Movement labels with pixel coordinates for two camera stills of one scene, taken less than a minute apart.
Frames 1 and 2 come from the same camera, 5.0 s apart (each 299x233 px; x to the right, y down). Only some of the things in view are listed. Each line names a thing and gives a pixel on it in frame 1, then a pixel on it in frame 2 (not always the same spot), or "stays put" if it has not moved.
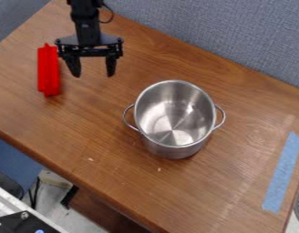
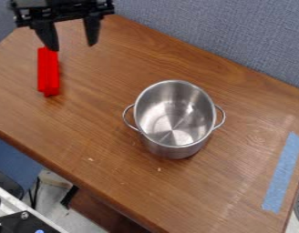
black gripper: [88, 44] to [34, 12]
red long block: [48, 70] stays put
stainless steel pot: [175, 116] stays put
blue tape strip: [292, 152] stays put
